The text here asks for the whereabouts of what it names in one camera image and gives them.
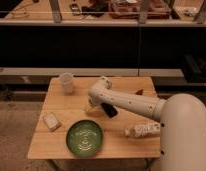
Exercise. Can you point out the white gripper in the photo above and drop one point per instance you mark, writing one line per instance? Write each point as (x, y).
(92, 103)

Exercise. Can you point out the black eraser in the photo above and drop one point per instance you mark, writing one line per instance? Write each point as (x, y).
(109, 110)

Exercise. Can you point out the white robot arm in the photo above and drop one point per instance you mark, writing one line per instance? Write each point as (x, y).
(182, 118)

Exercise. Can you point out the white ceramic cup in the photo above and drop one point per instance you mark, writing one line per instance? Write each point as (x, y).
(67, 82)

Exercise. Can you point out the wooden table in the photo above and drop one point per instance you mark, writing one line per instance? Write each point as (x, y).
(70, 109)

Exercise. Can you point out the green plate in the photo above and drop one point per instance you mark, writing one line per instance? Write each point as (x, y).
(84, 138)

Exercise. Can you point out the red chili pepper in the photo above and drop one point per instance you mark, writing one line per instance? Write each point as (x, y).
(139, 92)

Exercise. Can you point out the white sponge block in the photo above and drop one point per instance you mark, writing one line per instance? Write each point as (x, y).
(51, 121)

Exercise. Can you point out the clear plastic bottle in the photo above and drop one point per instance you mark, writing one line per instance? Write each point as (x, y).
(142, 130)

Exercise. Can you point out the red tray on shelf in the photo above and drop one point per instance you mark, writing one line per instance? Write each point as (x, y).
(131, 8)

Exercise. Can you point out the black device on shelf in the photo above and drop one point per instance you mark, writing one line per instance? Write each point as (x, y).
(75, 9)

